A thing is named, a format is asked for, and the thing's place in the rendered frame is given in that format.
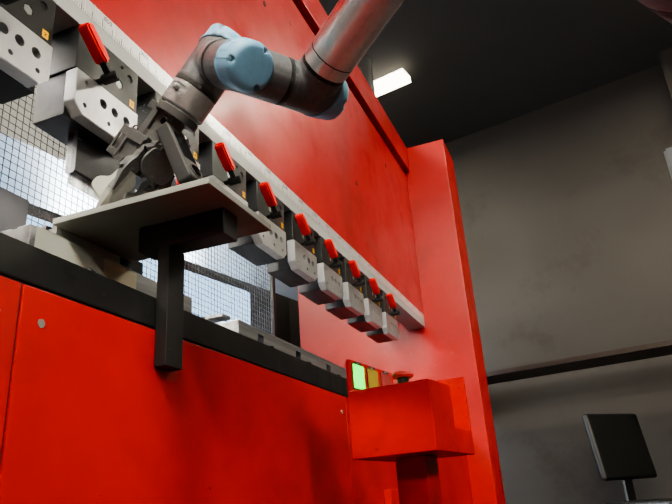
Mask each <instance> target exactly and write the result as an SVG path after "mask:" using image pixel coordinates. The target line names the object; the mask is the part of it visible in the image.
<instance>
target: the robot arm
mask: <svg viewBox="0 0 672 504"><path fill-rule="evenodd" d="M403 1H404V0H339V1H338V3H337V4H336V6H335V7H334V9H333V10H332V12H331V13H330V15H329V16H328V18H327V19H326V21H325V22H324V24H323V25H322V27H321V28H320V30H319V32H318V33H317V35H316V36H315V38H314V39H313V41H312V42H311V44H310V45H309V47H308V48H307V50H306V52H305V54H303V56H302V57H301V59H300V60H296V59H293V58H290V57H287V56H284V55H282V54H279V53H277V52H274V51H271V50H269V49H267V48H266V46H265V45H263V44H262V43H261V42H259V41H256V40H253V39H250V38H245V37H241V36H240V35H239V34H238V33H236V32H235V31H234V30H232V29H231V28H229V27H227V26H224V25H222V24H218V23H216V24H213V25H212V26H211V27H210V28H209V29H208V30H207V32H206V33H205V34H204V35H202V36H201V38H200V39H199V41H198V44H197V45H196V47H195V48H194V50H193V51H192V53H191V54H190V56H189V57H188V58H187V60H186V61H185V63H184V64H183V66H182V67H181V69H180V70H179V72H178V73H177V75H176V76H175V78H174V79H173V81H172V82H171V84H170V85H169V86H168V88H167V89H166V91H165V92H164V94H163V95H162V99H163V100H160V101H159V102H157V101H155V100H153V99H152V100H151V101H150V103H149V104H148V105H147V106H148V107H149V108H151V109H152V111H151V112H150V114H149V115H148V116H147V118H146V119H145V121H144V122H143V124H142V125H141V127H140V126H138V125H134V126H132V127H129V126H128V125H126V124H124V125H123V126H122V128H121V129H120V131H119V132H118V133H117V135H116V136H115V138H114V139H113V141H112V142H111V144H110V145H109V146H108V148H107V149H106V151H108V152H109V154H110V155H111V156H112V157H113V158H114V159H116V160H117V161H119V162H120V165H119V167H118V169H117V170H116V171H115V172H114V173H113V174H112V175H110V176H97V177H96V178H95V179H94V180H93V181H92V188H93V189H94V191H95V192H96V194H97V195H98V197H99V200H98V202H97V205H96V207H97V206H102V205H106V204H110V203H113V202H117V201H120V199H121V197H122V196H123V195H124V194H125V193H127V192H129V191H131V190H132V189H133V188H134V187H135V186H136V176H138V177H139V178H141V179H142V178H144V177H146V178H147V180H148V182H147V181H144V182H142V183H141V185H140V186H139V188H138V190H137V191H136V192H135V193H127V194H126V195H125V197H124V199H128V198H132V197H135V196H139V195H143V194H146V193H150V192H154V191H158V190H161V189H165V188H169V187H171V184H172V181H173V179H174V178H175V176H176V178H177V180H178V183H179V184H183V183H187V182H191V181H194V180H198V179H202V178H203V176H202V174H201V172H200V169H199V168H198V165H197V163H196V161H195V159H194V156H193V154H192V152H191V150H190V148H189V145H188V143H187V141H186V139H185V136H184V134H183V133H182V131H183V130H184V129H185V130H187V131H189V132H191V133H194V132H195V131H196V130H197V128H198V125H202V123H203V122H204V120H205V119H206V117H207V116H208V114H209V113H210V112H211V110H212V109H213V107H214V106H215V104H216V103H217V101H218V100H219V98H220V97H221V95H222V94H223V92H224V91H225V90H229V91H234V92H238V93H241V94H244V95H247V96H250V97H253V98H256V99H259V100H262V101H265V102H268V103H271V104H275V105H278V106H281V107H284V108H288V109H291V110H294V111H297V112H300V113H303V114H304V115H305V116H308V117H314V118H318V119H323V120H332V119H335V118H336V117H338V116H339V115H340V114H341V112H342V111H343V109H344V104H345V103H346V102H347V100H348V94H349V88H348V84H347V82H346V79H347V78H348V76H349V75H350V74H351V72H352V71H353V70H354V68H355V67H356V65H357V64H358V63H359V61H360V60H361V59H362V57H363V56H364V55H365V53H366V52H367V50H368V49H369V48H370V46H371V45H372V44H373V42H374V41H375V40H376V38H377V37H378V36H379V34H380V33H381V31H382V30H383V29H384V27H385V26H386V25H387V23H388V22H389V21H390V19H391V18H392V16H393V15H394V14H395V12H396V11H397V10H398V8H399V7H400V6H401V4H402V3H403ZM637 1H639V2H640V3H641V4H642V5H644V6H645V7H647V8H649V9H650V10H652V11H653V12H654V13H656V14H657V15H659V16H661V17H662V18H664V19H665V20H667V21H668V22H670V23H671V24H672V0H637ZM135 126H138V127H139V128H137V129H135V128H134V127H135ZM121 133H122V134H121ZM119 136H120V137H119ZM118 137H119V138H118ZM117 139H118V140H117ZM116 140H117V141H116ZM115 142H116V143H115ZM114 143H115V144H114ZM174 173H175V175H174ZM124 199H123V200H124Z"/></svg>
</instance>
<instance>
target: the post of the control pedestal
mask: <svg viewBox="0 0 672 504"><path fill-rule="evenodd" d="M396 470H397V481H398V491H399V501H400V504H443V503H442V495H441V486H440V478H439V470H438V462H437V457H436V456H429V455H420V456H411V457H402V458H396Z"/></svg>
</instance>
